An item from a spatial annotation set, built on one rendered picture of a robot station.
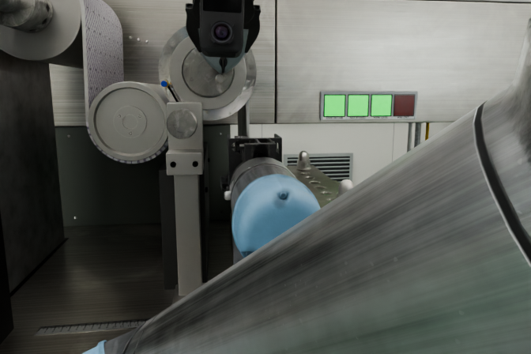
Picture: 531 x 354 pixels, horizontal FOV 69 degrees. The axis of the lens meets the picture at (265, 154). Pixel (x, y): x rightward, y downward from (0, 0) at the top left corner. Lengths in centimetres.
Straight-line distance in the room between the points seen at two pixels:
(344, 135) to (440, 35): 245
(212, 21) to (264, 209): 21
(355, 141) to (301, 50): 259
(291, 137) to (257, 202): 306
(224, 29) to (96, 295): 47
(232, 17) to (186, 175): 25
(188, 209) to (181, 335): 41
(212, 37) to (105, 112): 27
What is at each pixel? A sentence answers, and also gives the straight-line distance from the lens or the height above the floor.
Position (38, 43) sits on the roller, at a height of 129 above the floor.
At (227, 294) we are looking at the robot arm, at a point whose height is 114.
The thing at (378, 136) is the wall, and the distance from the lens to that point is 359.
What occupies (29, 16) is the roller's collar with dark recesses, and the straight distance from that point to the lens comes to 61.
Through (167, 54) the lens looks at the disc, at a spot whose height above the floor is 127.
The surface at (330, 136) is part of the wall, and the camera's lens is 344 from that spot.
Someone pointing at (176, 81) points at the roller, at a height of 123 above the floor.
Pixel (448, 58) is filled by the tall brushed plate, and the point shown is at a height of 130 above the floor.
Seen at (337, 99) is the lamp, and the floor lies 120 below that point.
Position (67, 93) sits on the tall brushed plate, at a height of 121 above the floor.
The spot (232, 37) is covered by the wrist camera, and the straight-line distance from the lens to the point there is 42.
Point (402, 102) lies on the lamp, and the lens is 104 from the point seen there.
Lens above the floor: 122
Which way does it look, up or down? 9 degrees down
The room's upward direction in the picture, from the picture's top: straight up
